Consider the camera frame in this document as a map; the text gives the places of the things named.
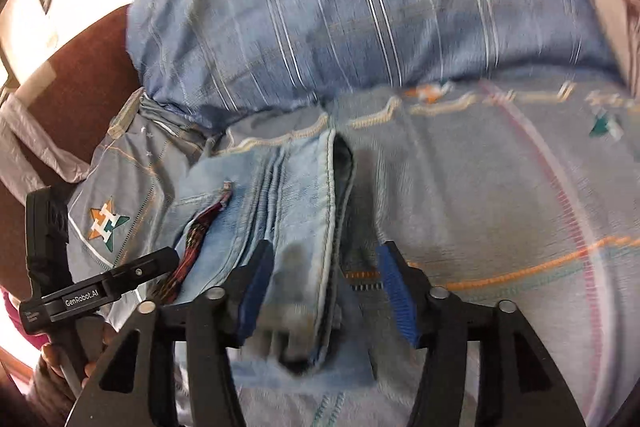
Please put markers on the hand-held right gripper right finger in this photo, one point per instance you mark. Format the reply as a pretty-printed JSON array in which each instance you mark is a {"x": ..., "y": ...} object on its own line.
[{"x": 397, "y": 297}]

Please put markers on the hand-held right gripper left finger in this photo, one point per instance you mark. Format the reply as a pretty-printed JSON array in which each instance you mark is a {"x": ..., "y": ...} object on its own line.
[{"x": 252, "y": 292}]

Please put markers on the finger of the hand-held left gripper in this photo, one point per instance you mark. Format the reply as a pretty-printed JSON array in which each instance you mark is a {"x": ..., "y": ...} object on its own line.
[{"x": 145, "y": 264}]

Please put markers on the light blue denim pants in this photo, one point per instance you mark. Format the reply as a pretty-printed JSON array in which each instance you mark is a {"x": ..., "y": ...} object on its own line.
[{"x": 300, "y": 187}]

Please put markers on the person's left hand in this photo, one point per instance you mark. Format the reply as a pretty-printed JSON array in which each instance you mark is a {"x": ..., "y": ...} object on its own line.
[{"x": 52, "y": 359}]

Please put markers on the pink cloth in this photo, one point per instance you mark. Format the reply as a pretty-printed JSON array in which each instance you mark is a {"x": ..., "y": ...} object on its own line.
[{"x": 7, "y": 307}]

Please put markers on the grey printed bedsheet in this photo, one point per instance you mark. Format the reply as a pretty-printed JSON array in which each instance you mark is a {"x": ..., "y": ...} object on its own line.
[{"x": 475, "y": 187}]

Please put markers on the brown headboard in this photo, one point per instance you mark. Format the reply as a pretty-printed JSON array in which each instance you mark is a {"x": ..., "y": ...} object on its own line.
[{"x": 75, "y": 82}]

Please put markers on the dark blue denim garment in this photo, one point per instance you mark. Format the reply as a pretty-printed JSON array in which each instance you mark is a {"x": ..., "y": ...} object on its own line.
[{"x": 325, "y": 7}]

